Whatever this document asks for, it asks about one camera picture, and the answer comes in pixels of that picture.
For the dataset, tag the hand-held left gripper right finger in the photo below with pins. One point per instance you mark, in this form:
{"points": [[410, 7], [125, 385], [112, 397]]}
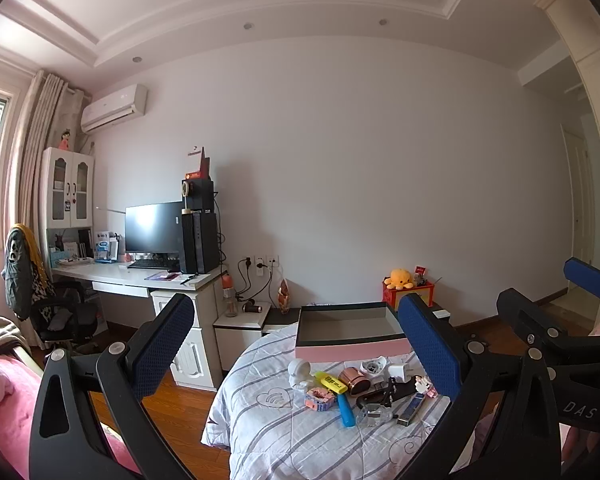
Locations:
{"points": [[430, 347]]}

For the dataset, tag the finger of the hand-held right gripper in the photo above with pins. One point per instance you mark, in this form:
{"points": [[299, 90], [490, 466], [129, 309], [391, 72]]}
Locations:
{"points": [[587, 276], [527, 317]]}

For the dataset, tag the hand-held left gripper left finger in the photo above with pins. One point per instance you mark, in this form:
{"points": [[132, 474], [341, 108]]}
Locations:
{"points": [[164, 347]]}

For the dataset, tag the white charger plug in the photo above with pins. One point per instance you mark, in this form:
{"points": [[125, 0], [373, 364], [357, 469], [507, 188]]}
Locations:
{"points": [[400, 372]]}

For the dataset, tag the pink white kitty block figure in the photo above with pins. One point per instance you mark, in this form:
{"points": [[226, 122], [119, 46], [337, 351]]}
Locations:
{"points": [[425, 386]]}

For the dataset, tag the blue gold rectangular lighter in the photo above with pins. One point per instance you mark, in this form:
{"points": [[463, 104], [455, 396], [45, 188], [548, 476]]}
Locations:
{"points": [[412, 408]]}

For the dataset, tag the black phone holder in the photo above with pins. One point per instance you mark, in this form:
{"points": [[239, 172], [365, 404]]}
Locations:
{"points": [[372, 396]]}

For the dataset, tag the pink storage box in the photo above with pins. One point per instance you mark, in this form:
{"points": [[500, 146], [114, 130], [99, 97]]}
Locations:
{"points": [[350, 352]]}

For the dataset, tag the clear plastic case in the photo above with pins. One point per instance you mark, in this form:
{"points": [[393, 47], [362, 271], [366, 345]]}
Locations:
{"points": [[374, 416]]}

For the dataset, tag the yellow highlighter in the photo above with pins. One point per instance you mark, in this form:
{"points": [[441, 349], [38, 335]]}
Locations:
{"points": [[331, 383]]}

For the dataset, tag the blue highlighter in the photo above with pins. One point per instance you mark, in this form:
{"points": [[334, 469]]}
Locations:
{"points": [[346, 411]]}

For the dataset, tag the white round gadget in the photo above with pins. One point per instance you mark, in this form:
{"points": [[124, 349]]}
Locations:
{"points": [[300, 374]]}

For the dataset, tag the white drawer unit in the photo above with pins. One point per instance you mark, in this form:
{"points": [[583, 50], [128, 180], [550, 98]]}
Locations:
{"points": [[195, 340]]}

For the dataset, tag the red printed box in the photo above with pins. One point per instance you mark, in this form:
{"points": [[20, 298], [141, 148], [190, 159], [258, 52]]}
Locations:
{"points": [[420, 295]]}

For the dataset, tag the orange octopus plush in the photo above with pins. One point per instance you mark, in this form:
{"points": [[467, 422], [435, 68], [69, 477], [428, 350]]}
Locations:
{"points": [[399, 279]]}

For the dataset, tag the white nightstand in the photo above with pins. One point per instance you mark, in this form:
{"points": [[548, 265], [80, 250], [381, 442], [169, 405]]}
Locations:
{"points": [[240, 335]]}

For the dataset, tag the rose gold cylinder case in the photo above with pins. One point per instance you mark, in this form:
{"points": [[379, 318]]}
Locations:
{"points": [[356, 381]]}

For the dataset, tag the white door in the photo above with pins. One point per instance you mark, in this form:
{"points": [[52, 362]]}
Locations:
{"points": [[577, 195]]}

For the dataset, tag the clear bottle with orange cap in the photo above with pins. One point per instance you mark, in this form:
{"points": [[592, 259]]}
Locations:
{"points": [[229, 297]]}

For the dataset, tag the black keyboard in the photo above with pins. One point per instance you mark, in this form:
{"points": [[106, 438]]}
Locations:
{"points": [[149, 263]]}

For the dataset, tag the black hair dryer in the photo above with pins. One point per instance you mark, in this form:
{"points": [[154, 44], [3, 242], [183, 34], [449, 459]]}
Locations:
{"points": [[251, 306]]}

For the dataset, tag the black office chair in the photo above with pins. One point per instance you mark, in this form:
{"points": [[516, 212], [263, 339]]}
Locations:
{"points": [[67, 317]]}

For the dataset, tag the black computer tower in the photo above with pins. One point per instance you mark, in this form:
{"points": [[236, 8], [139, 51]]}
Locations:
{"points": [[200, 242]]}

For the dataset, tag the blue tissue box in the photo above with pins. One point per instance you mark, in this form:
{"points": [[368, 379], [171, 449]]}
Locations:
{"points": [[105, 249]]}

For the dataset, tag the black-topped headboard shelf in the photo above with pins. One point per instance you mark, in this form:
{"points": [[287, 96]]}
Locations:
{"points": [[280, 317]]}

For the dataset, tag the black computer monitor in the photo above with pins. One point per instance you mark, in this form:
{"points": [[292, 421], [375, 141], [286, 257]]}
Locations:
{"points": [[153, 226]]}

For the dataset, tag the orange snack bag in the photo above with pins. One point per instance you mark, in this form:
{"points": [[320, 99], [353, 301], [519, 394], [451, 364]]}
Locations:
{"points": [[284, 297]]}

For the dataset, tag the black box with round dial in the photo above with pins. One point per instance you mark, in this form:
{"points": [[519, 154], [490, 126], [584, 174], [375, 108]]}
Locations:
{"points": [[197, 195]]}

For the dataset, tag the dark jacket with yellow lining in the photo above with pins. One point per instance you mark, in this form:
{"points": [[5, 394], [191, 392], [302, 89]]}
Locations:
{"points": [[22, 270]]}

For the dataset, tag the pink blanket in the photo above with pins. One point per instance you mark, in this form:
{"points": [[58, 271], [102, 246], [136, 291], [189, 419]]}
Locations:
{"points": [[5, 390]]}

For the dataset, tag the white glass-door cabinet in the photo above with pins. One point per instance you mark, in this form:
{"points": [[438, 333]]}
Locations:
{"points": [[69, 187]]}

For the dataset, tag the red paper bag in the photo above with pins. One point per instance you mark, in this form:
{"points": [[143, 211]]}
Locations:
{"points": [[200, 164]]}

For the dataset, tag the white wardrobe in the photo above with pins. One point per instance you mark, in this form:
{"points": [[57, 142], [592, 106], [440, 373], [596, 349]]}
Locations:
{"points": [[592, 50]]}

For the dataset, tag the beige curtain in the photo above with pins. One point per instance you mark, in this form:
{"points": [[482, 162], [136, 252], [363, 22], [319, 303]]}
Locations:
{"points": [[35, 160]]}

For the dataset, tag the small doll figure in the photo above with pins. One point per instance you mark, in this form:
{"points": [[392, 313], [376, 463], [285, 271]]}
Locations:
{"points": [[65, 140]]}

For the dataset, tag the white air conditioner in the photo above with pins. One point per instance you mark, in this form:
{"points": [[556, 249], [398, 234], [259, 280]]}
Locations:
{"points": [[114, 108]]}

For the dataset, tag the white wall sockets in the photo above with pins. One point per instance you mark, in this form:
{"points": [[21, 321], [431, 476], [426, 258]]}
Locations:
{"points": [[260, 261]]}

